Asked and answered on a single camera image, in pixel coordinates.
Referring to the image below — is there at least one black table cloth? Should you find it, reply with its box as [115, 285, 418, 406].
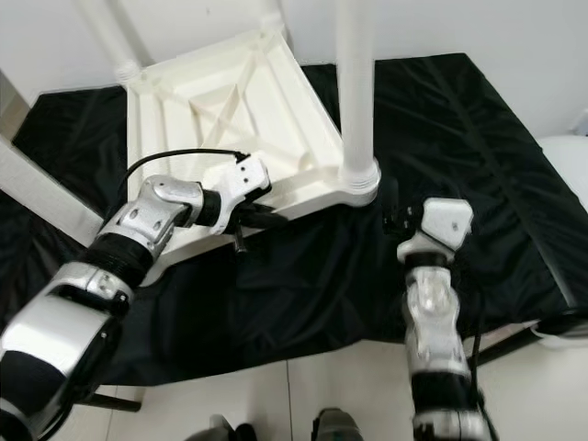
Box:
[0, 53, 588, 387]

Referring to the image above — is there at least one grey left robot foot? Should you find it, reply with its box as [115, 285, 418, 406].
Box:
[188, 415, 258, 441]

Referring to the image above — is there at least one grey robot foot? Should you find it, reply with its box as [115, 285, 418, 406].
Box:
[312, 407, 368, 441]
[188, 415, 258, 441]

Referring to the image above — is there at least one grey right robot foot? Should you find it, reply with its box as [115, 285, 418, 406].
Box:
[312, 407, 368, 441]

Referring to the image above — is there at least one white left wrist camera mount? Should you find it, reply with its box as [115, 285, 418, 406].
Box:
[220, 154, 272, 231]

